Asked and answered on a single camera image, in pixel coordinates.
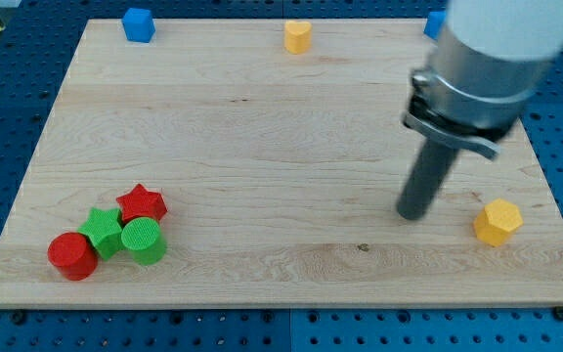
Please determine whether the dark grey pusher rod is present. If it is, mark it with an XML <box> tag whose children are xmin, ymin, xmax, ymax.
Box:
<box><xmin>397</xmin><ymin>139</ymin><xmax>458</xmax><ymax>221</ymax></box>

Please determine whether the yellow hexagon block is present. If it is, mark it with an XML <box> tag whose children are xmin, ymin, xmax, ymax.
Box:
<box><xmin>473</xmin><ymin>198</ymin><xmax>524</xmax><ymax>247</ymax></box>

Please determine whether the light wooden board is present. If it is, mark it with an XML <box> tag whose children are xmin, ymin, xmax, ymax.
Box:
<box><xmin>0</xmin><ymin>19</ymin><xmax>563</xmax><ymax>310</ymax></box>

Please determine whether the yellow heart block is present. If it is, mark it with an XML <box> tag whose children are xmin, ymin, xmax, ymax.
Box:
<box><xmin>283</xmin><ymin>21</ymin><xmax>313</xmax><ymax>55</ymax></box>

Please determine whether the blue cube block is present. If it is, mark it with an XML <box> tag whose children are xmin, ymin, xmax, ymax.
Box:
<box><xmin>121</xmin><ymin>8</ymin><xmax>155</xmax><ymax>43</ymax></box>

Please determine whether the red cylinder block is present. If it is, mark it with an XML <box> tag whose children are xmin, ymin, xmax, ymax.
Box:
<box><xmin>47</xmin><ymin>232</ymin><xmax>98</xmax><ymax>281</ymax></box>

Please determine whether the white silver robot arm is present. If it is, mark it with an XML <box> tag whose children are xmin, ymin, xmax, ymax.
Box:
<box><xmin>404</xmin><ymin>0</ymin><xmax>563</xmax><ymax>159</ymax></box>

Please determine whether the blue block behind arm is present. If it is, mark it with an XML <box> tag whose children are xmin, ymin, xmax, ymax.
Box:
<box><xmin>423</xmin><ymin>11</ymin><xmax>447</xmax><ymax>41</ymax></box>

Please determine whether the green star block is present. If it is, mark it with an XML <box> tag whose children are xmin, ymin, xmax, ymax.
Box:
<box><xmin>77</xmin><ymin>207</ymin><xmax>124</xmax><ymax>260</ymax></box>

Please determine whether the green cylinder block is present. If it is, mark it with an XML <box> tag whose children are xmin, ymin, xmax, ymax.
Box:
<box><xmin>121</xmin><ymin>217</ymin><xmax>167</xmax><ymax>266</ymax></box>

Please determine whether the red star block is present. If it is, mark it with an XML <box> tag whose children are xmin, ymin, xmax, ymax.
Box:
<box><xmin>116</xmin><ymin>184</ymin><xmax>168</xmax><ymax>224</ymax></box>

